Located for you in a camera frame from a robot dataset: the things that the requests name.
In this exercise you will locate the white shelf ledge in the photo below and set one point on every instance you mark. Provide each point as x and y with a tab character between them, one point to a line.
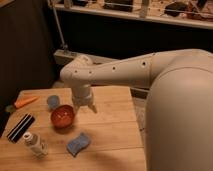
138	13

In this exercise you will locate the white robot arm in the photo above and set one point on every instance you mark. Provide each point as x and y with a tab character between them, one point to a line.
179	106

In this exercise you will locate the blue-grey round object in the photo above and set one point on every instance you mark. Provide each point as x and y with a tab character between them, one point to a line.
53	102

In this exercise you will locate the red bowl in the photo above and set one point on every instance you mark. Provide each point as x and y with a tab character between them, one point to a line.
62	117

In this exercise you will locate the black striped rectangular block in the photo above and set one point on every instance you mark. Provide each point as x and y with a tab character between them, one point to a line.
17	132

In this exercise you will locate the orange carrot toy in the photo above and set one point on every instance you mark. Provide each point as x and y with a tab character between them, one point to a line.
19	104

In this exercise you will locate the white plastic bottle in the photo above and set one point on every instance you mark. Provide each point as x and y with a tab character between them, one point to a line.
35	143

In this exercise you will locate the metal stand pole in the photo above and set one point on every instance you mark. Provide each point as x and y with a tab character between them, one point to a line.
64	46

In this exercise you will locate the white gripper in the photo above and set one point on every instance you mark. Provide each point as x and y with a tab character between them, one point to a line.
83	96

